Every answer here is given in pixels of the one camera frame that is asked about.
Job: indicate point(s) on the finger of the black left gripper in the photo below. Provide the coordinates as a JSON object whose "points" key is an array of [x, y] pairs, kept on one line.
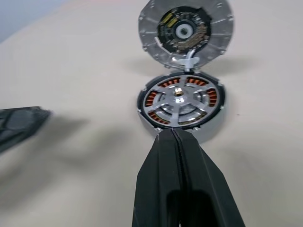
{"points": [[19, 125]]}

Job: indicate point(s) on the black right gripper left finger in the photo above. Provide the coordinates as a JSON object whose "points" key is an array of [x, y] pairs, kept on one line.
{"points": [[158, 179]]}

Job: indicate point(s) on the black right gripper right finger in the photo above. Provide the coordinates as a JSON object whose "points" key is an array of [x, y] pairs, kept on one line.
{"points": [[206, 189]]}

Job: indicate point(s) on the small brass washer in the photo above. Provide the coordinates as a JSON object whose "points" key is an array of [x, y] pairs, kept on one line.
{"points": [[178, 91]]}

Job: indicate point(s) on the silver motor cover circuit board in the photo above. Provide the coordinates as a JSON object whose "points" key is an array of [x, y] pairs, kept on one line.
{"points": [[220, 35]]}

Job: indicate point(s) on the grey motor base copper windings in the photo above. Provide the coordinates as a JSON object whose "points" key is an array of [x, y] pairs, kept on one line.
{"points": [[210, 136]]}

